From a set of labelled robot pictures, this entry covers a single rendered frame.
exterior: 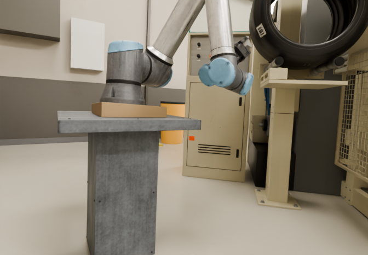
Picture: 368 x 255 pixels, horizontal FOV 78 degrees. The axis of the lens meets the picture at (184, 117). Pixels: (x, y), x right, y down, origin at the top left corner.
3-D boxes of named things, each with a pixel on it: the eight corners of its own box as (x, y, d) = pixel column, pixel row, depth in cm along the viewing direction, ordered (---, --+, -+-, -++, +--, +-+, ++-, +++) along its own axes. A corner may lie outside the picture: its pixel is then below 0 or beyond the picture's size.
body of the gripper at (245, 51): (241, 59, 113) (228, 71, 107) (230, 45, 112) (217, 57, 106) (252, 51, 106) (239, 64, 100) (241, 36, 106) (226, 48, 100)
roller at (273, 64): (264, 68, 152) (270, 65, 151) (265, 74, 152) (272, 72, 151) (273, 58, 118) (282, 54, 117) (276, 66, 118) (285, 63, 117)
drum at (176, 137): (177, 139, 403) (179, 102, 399) (189, 143, 367) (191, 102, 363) (154, 140, 383) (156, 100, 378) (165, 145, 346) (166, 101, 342)
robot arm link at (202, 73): (214, 91, 95) (195, 83, 100) (230, 76, 102) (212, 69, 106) (215, 73, 89) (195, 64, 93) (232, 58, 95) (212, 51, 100)
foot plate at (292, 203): (254, 190, 179) (254, 187, 179) (291, 194, 174) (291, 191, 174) (258, 204, 153) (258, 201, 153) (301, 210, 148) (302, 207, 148)
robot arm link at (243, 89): (239, 95, 84) (211, 83, 90) (248, 98, 94) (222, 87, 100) (250, 71, 82) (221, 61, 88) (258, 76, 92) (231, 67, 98)
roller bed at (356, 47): (332, 74, 158) (336, 30, 156) (357, 74, 155) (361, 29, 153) (347, 70, 138) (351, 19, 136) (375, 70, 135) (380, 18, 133)
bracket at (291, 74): (258, 77, 156) (259, 63, 155) (322, 79, 148) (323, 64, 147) (258, 77, 152) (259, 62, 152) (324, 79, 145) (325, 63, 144)
